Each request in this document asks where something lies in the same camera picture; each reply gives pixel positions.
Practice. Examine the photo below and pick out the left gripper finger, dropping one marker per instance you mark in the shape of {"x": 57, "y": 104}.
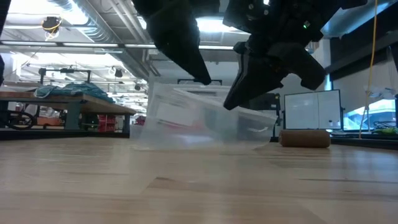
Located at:
{"x": 183, "y": 46}

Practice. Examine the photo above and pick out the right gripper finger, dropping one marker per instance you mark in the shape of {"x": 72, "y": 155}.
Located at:
{"x": 255, "y": 77}
{"x": 304, "y": 65}

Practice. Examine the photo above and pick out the clear zip bag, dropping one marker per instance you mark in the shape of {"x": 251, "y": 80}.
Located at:
{"x": 174, "y": 124}

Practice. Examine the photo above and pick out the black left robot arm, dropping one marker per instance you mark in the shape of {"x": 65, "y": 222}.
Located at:
{"x": 3, "y": 12}

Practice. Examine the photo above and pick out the black gantry bar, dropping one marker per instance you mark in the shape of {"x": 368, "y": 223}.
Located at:
{"x": 183, "y": 81}

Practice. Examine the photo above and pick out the whiteboard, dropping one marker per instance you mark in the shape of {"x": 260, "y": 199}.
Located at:
{"x": 311, "y": 112}

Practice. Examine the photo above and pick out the red storage drawers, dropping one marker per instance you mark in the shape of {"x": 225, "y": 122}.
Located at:
{"x": 105, "y": 123}
{"x": 140, "y": 120}

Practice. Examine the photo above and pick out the long ceiling light strip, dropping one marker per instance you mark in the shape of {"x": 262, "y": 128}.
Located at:
{"x": 93, "y": 45}

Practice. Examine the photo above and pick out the wooden workbench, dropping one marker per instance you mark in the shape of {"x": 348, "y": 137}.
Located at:
{"x": 93, "y": 107}

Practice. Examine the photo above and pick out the blue cloth pile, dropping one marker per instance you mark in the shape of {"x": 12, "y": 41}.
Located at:
{"x": 74, "y": 90}

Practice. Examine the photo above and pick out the black camera gantry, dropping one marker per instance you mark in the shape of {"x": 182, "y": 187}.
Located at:
{"x": 65, "y": 71}

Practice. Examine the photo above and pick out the black metal table frame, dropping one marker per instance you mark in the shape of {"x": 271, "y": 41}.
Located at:
{"x": 62, "y": 134}

